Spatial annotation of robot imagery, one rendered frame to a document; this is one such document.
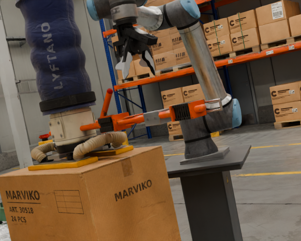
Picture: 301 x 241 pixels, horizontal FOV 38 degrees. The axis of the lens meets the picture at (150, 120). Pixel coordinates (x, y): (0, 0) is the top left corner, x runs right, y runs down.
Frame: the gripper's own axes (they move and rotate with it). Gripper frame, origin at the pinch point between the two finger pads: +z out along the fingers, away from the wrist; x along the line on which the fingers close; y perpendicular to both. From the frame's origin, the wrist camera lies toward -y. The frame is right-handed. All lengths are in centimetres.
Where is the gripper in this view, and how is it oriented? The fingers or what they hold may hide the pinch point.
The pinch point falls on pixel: (141, 77)
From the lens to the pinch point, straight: 147.8
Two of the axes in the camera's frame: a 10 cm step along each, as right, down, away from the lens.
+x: -6.7, 1.7, -7.2
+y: -7.2, 1.1, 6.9
